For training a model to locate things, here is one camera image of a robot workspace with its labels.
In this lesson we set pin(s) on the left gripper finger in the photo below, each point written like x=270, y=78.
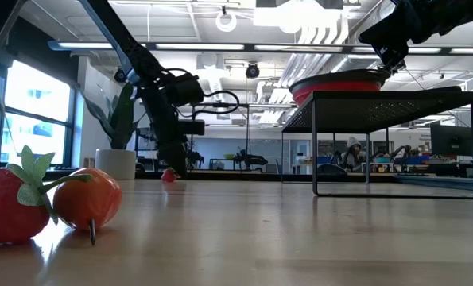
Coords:
x=167, y=157
x=181, y=165

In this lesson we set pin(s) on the red toy strawberry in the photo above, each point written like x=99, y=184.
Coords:
x=167, y=176
x=5, y=206

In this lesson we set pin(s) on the potted aloe plant white pot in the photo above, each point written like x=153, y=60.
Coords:
x=115, y=165

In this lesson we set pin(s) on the black perforated metal shelf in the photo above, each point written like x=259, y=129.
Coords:
x=371, y=109

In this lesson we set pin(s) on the red grey collapsible colander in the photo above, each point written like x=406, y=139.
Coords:
x=335, y=86

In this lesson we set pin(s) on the small orange toy fruit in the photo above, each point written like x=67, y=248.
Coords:
x=87, y=198

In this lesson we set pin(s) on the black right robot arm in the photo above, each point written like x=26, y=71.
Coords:
x=454, y=16

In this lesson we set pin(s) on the black background robot arm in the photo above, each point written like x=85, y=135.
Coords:
x=401, y=153

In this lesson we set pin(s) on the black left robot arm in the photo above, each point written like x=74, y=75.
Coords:
x=117, y=35

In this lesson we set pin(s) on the small dark background plant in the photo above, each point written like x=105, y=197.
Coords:
x=194, y=157

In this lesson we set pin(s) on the small dark monitor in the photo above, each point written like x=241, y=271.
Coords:
x=144, y=139

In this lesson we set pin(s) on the black round ceiling spotlight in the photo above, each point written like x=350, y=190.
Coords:
x=252, y=70
x=119, y=76

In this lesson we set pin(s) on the black tabletop device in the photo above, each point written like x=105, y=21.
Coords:
x=250, y=159

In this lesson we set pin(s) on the long linear ceiling light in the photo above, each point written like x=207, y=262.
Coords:
x=200, y=46

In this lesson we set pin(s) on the round white ceiling lamp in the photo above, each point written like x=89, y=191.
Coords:
x=217, y=24

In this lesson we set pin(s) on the large dark monitor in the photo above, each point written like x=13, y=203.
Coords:
x=454, y=139

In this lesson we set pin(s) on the person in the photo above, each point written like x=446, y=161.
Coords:
x=353, y=155

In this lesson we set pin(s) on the large glass window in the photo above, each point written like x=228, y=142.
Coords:
x=33, y=119

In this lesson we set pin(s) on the black office chair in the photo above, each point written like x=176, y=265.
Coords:
x=331, y=169

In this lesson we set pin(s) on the long blue-edged bench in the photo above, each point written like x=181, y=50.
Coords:
x=439, y=182

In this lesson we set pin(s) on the ribbed silver ceiling duct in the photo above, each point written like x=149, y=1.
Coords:
x=351, y=35

